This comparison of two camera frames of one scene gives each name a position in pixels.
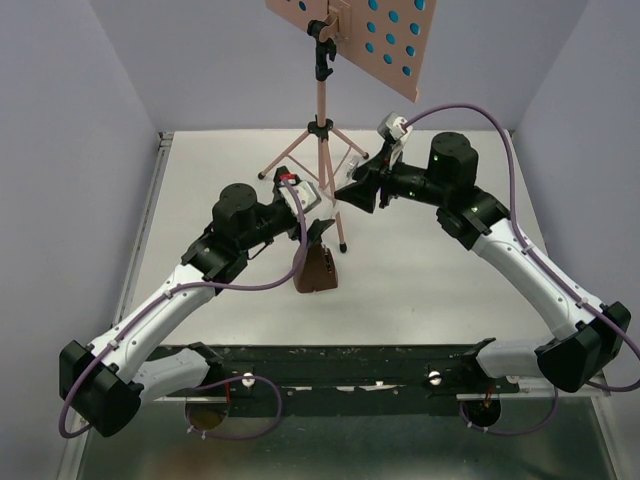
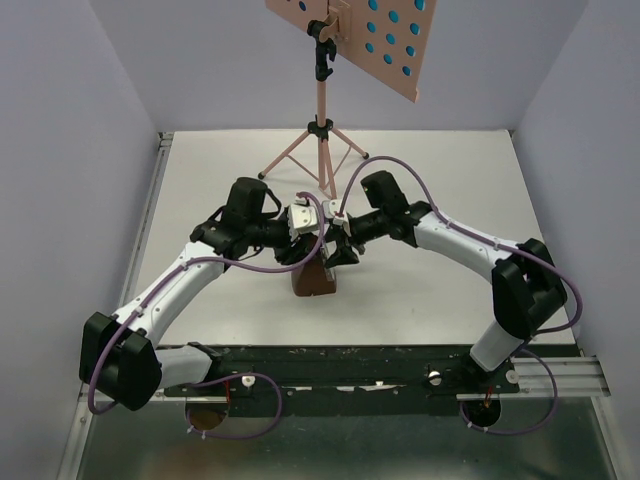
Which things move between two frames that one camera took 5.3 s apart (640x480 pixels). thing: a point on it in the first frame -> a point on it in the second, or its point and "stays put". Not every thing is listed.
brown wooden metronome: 318,271 stays put
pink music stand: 387,39 stays put
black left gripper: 316,228 -> 290,255
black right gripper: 382,167 -> 342,254
